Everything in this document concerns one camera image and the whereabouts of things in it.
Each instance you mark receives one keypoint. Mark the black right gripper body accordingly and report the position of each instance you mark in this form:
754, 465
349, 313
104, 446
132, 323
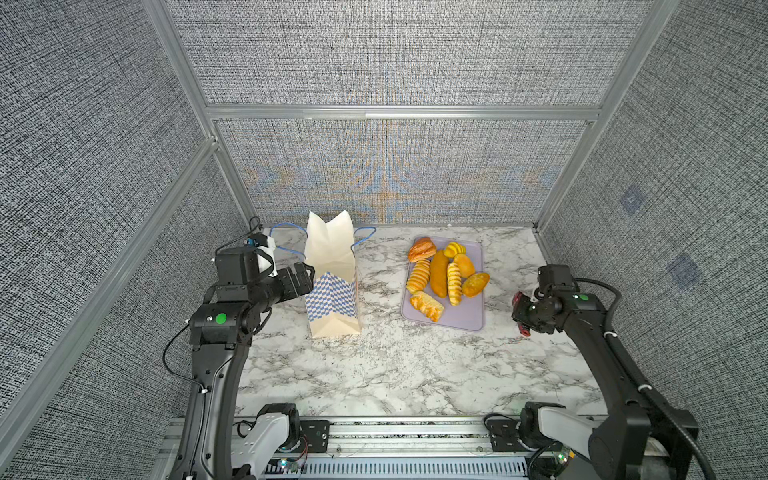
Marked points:
532, 314

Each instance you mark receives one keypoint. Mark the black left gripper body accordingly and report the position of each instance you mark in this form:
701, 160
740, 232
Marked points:
285, 288

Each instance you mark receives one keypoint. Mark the red metal tongs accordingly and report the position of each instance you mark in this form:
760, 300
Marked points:
521, 303

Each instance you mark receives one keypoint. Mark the checkered paper bag blue handles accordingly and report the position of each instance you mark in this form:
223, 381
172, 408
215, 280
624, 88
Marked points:
330, 249

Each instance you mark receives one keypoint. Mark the striped yellow white bread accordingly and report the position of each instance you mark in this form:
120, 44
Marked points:
454, 284

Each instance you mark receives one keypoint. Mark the flaky pastry bread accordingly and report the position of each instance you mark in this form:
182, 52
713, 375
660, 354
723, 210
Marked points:
431, 308

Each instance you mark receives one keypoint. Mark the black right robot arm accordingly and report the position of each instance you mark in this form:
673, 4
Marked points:
642, 436

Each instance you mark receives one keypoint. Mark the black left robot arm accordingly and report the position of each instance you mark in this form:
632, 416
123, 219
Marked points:
221, 334

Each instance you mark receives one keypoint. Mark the small ridged yellow bread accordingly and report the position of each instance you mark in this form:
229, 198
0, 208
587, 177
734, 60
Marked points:
453, 249

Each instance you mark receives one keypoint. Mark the ridged yellow bread left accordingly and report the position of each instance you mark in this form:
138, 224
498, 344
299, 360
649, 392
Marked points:
419, 277

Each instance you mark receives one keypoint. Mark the brown glazed bread roll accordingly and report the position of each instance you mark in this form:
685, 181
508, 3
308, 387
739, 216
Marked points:
422, 248

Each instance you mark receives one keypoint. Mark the lavender plastic tray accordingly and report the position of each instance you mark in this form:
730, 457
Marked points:
469, 315

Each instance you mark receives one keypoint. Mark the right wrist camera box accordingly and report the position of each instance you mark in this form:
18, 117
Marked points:
555, 280

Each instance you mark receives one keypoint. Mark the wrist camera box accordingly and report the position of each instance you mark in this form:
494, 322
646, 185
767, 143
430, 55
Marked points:
555, 280
245, 261

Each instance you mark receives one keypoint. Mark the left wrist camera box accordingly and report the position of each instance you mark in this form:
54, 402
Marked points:
245, 261

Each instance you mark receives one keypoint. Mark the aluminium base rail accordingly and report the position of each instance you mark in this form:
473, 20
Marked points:
430, 446

